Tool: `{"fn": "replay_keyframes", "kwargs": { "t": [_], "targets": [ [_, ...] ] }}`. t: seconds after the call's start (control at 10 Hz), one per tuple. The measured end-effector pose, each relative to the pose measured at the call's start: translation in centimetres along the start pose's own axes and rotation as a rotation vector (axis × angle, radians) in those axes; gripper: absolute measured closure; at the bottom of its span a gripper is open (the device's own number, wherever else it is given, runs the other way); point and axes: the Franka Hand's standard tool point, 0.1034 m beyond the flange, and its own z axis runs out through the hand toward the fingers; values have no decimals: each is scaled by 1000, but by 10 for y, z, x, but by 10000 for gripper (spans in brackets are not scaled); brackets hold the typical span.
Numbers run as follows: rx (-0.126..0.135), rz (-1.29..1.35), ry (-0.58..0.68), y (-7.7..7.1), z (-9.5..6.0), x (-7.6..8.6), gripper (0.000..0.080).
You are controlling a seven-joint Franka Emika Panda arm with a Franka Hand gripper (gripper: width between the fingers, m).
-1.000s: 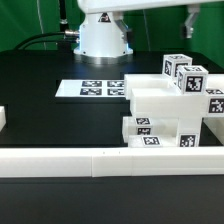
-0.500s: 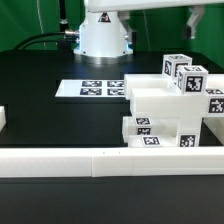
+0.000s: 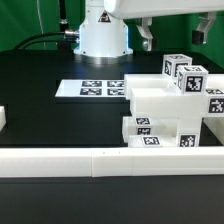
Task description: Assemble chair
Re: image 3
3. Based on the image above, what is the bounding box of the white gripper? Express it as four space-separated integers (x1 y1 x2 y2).
104 0 224 51

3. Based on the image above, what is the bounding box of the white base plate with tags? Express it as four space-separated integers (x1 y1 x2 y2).
55 79 124 98

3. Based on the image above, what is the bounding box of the white chair seat part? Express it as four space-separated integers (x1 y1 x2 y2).
150 117 202 147

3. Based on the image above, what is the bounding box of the white chair back frame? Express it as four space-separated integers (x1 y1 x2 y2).
124 74 224 118

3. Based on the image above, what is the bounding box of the white U-shaped obstacle fence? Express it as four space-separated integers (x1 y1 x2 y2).
0 104 224 178

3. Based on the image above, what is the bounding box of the black cable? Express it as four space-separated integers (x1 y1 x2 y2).
13 29 81 52

